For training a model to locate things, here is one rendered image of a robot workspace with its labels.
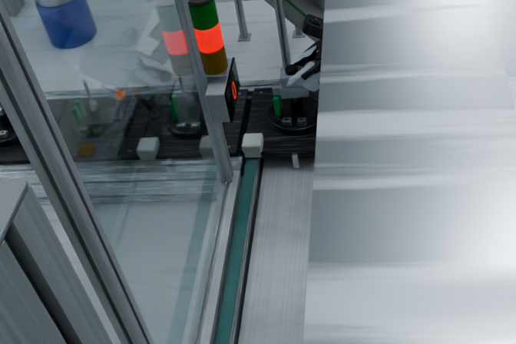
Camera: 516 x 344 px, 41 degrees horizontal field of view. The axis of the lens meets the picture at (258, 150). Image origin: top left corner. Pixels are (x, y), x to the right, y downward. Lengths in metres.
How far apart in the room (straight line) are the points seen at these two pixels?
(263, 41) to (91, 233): 1.41
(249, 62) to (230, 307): 0.92
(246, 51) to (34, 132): 1.44
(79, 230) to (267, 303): 0.63
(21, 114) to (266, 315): 0.77
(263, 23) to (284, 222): 0.90
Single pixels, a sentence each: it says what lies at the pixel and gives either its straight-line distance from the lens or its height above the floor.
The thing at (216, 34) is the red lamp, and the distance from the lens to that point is 1.29.
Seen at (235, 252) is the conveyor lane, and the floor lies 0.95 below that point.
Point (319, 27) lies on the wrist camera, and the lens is 1.48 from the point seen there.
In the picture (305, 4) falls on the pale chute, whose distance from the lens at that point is 1.84.
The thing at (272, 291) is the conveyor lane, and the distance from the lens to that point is 1.38.
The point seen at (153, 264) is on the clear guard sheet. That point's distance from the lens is 1.05.
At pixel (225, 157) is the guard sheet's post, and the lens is 1.48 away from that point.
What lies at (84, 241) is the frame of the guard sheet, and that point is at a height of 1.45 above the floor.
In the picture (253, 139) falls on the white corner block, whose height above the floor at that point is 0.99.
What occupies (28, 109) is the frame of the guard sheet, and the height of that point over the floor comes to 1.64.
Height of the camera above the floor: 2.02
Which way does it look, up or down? 42 degrees down
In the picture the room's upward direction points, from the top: 11 degrees counter-clockwise
